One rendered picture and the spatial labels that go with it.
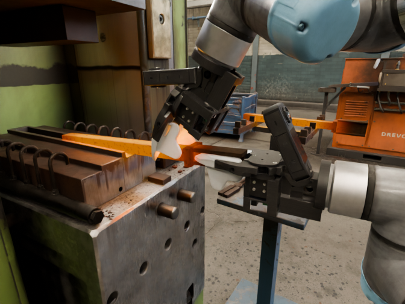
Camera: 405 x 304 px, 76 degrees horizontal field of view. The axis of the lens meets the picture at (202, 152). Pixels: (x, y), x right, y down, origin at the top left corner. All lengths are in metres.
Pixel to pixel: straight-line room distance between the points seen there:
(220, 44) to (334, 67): 7.60
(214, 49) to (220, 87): 0.06
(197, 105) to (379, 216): 0.28
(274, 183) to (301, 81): 7.72
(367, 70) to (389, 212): 3.52
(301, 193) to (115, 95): 0.66
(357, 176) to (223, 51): 0.24
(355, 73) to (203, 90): 3.51
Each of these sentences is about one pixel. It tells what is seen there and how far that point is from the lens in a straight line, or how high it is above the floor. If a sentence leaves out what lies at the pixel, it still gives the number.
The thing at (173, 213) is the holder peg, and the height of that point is 0.88.
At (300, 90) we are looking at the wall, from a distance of 8.10.
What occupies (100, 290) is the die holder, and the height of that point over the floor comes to 0.80.
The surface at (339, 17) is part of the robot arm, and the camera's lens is 0.30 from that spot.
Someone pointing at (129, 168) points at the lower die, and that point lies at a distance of 0.57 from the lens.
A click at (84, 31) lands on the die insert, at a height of 1.23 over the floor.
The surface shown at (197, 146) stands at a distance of 0.46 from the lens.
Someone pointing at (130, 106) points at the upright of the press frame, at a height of 1.04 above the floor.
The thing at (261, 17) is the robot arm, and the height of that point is 1.21.
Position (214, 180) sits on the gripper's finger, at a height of 0.98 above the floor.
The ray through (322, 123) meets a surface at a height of 0.99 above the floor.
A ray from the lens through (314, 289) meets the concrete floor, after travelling 1.73.
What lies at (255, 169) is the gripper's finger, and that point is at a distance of 0.38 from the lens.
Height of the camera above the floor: 1.16
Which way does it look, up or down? 18 degrees down
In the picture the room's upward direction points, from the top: straight up
